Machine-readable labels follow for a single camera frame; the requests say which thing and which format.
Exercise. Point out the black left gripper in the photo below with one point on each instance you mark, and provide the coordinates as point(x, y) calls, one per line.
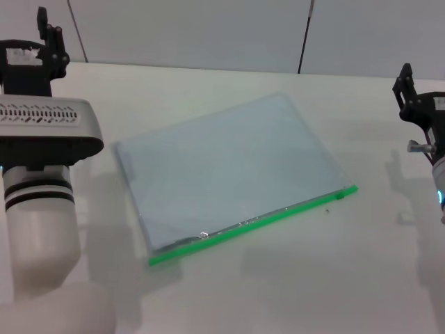
point(24, 80)

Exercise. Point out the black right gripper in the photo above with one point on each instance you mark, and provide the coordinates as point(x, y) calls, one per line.
point(431, 115)

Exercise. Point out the green zipper slider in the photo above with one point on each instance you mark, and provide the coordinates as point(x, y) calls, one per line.
point(340, 197)

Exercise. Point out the transparent document bag green zip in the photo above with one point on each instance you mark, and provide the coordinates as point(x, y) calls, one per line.
point(226, 167)

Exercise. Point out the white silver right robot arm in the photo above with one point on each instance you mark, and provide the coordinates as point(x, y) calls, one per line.
point(439, 174)

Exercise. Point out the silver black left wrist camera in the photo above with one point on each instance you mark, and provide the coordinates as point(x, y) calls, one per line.
point(41, 139)

